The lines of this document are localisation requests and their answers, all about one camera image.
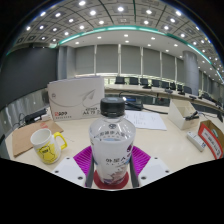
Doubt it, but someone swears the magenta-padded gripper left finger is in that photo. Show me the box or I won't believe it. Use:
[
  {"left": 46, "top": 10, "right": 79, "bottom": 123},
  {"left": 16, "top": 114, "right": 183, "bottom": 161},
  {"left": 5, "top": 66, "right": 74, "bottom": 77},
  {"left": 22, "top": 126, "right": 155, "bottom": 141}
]
[{"left": 53, "top": 145, "right": 96, "bottom": 188}]

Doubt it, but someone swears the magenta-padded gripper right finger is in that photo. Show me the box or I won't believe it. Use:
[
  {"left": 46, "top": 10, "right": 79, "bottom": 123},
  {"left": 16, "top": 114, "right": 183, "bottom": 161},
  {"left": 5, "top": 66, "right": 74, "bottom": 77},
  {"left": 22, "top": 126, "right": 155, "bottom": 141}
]
[{"left": 129, "top": 145, "right": 174, "bottom": 188}]

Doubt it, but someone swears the clear black-capped water bottle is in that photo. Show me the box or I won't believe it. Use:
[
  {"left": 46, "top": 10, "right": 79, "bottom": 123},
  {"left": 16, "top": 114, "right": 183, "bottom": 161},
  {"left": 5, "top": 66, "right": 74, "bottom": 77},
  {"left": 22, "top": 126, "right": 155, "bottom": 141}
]
[{"left": 88, "top": 96, "right": 137, "bottom": 186}]

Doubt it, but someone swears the white and yellow mug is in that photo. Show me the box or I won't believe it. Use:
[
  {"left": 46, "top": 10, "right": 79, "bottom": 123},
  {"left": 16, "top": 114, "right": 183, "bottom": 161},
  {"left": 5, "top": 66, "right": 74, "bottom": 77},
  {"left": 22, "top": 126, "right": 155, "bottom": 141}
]
[{"left": 30, "top": 128, "right": 68, "bottom": 165}]

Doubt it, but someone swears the small open tan cardboard box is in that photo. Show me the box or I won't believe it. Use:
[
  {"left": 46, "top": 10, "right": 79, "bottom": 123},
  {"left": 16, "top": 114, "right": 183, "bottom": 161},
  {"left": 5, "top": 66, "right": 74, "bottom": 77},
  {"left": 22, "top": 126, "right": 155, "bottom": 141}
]
[{"left": 167, "top": 99, "right": 200, "bottom": 131}]

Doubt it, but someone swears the black desk device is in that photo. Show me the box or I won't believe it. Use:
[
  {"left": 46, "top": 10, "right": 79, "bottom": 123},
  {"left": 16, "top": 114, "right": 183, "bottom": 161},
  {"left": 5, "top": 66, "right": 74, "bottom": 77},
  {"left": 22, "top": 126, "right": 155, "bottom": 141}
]
[{"left": 123, "top": 96, "right": 144, "bottom": 111}]

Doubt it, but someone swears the white paper carton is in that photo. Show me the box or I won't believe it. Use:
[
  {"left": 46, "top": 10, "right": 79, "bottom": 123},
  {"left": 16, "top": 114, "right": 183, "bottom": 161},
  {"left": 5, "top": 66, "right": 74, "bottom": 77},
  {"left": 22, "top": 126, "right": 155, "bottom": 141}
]
[{"left": 47, "top": 76, "right": 106, "bottom": 122}]

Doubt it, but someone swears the brown cardboard sheet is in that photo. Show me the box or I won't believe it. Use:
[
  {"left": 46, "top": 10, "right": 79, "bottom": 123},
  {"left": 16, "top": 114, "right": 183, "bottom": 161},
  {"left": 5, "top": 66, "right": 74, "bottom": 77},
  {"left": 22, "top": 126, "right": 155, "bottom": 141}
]
[{"left": 11, "top": 119, "right": 64, "bottom": 158}]

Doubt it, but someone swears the black tool in small box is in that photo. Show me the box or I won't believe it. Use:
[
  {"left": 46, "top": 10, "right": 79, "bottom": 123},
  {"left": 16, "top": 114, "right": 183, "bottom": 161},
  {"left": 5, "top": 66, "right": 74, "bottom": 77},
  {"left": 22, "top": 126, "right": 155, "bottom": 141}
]
[{"left": 185, "top": 111, "right": 200, "bottom": 121}]

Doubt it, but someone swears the red-edged open cardboard box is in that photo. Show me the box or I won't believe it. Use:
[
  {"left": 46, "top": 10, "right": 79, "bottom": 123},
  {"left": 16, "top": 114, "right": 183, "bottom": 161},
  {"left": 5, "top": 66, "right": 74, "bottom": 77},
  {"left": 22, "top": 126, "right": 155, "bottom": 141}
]
[{"left": 197, "top": 119, "right": 224, "bottom": 160}]

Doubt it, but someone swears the group of black office chairs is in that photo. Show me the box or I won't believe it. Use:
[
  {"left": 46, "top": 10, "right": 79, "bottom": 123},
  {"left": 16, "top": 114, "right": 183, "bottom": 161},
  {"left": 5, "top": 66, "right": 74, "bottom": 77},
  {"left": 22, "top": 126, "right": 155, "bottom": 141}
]
[{"left": 114, "top": 76, "right": 214, "bottom": 99}]

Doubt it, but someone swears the group of ceiling lights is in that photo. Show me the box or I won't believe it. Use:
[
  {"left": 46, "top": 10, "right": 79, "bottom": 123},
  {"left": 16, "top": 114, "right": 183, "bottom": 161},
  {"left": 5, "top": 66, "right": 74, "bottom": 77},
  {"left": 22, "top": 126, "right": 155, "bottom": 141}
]
[{"left": 16, "top": 0, "right": 224, "bottom": 78}]

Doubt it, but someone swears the black electronic device with cables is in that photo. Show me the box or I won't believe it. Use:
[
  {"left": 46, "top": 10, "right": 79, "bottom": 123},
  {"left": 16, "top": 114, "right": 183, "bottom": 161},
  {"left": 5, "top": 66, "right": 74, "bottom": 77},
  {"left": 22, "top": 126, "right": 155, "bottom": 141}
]
[{"left": 24, "top": 108, "right": 48, "bottom": 125}]

